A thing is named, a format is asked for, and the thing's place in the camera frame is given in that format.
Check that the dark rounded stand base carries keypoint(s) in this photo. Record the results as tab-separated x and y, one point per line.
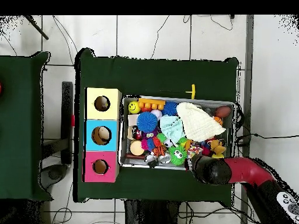
55	173

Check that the dark green table cloth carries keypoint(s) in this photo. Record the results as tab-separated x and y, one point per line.
21	128
151	74

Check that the light blue waffle cloth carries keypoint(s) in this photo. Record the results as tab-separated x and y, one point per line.
171	128

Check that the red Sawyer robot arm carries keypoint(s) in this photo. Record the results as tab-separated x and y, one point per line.
245	170

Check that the small blue spiky ball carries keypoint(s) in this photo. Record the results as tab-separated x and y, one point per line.
170	108

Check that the black panel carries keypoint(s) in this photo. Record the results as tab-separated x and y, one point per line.
67	105

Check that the white baseball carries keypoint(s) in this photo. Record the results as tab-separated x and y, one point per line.
157	113

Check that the green spiky ball with eyes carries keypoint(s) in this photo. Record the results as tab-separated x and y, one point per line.
178	155

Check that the shallow silver mesh bin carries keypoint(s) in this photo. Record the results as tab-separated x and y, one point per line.
229	116

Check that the wooden box with three holes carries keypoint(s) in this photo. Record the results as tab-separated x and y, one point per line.
112	130

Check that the yellow smiley face ball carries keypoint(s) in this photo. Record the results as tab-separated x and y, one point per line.
134	107

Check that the brown plush toy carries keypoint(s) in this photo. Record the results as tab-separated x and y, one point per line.
217	147

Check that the black rod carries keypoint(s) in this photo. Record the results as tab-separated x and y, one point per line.
37	28

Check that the orange toy building brick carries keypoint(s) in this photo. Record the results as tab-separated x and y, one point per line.
150	102

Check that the large blue spiky ball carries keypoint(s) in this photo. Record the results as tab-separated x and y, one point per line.
147	121

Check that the cream waffle cloth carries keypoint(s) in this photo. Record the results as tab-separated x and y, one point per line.
198	123

